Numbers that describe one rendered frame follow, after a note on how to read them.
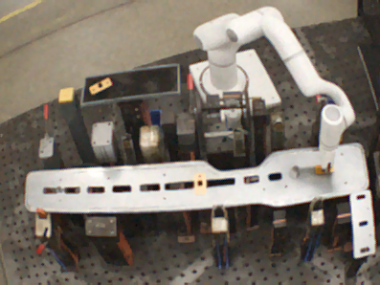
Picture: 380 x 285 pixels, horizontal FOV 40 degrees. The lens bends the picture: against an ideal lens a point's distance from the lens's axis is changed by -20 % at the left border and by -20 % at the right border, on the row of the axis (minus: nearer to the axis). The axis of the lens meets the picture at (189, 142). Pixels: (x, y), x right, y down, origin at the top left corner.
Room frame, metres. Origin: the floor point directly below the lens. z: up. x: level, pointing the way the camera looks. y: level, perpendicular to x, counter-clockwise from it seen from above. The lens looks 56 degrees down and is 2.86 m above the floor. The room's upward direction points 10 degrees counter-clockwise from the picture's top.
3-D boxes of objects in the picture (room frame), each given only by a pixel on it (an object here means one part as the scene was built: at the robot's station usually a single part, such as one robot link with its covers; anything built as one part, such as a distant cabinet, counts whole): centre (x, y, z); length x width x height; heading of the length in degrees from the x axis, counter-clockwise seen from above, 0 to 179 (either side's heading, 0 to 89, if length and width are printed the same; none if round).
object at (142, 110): (1.46, 0.18, 0.92); 0.10 x 0.08 x 0.45; 83
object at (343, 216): (0.85, -0.53, 0.84); 0.11 x 0.10 x 0.28; 173
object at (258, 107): (1.29, -0.26, 0.91); 0.07 x 0.05 x 0.42; 173
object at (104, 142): (1.30, 0.30, 0.90); 0.13 x 0.10 x 0.41; 173
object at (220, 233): (0.92, -0.05, 0.87); 0.12 x 0.09 x 0.35; 173
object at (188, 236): (1.11, 0.07, 0.84); 0.17 x 0.06 x 0.29; 173
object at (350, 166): (1.09, 0.01, 1.00); 1.38 x 0.22 x 0.02; 83
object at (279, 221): (0.90, -0.26, 0.84); 0.11 x 0.08 x 0.29; 173
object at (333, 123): (1.05, -0.48, 1.29); 0.09 x 0.08 x 0.13; 114
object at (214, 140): (1.29, -0.13, 0.94); 0.18 x 0.13 x 0.49; 83
